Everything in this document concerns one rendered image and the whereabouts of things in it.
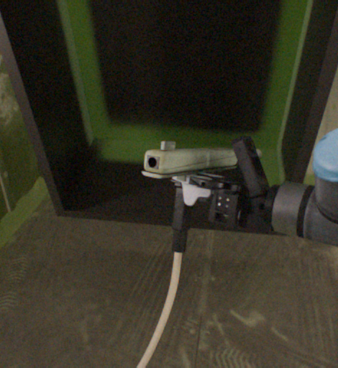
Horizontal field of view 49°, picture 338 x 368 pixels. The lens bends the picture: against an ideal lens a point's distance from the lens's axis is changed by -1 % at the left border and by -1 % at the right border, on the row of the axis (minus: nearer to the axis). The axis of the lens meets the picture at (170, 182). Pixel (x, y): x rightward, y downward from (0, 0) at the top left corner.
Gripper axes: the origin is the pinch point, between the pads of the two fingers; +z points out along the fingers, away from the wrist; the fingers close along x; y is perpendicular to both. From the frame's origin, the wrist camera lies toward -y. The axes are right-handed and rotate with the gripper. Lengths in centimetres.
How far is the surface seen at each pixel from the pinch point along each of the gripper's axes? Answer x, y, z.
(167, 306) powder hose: -1.0, 28.9, -0.5
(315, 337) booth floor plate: 52, 52, -23
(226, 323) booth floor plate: 41, 53, 2
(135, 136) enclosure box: 31.5, -3.5, 38.5
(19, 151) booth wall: 39, 12, 111
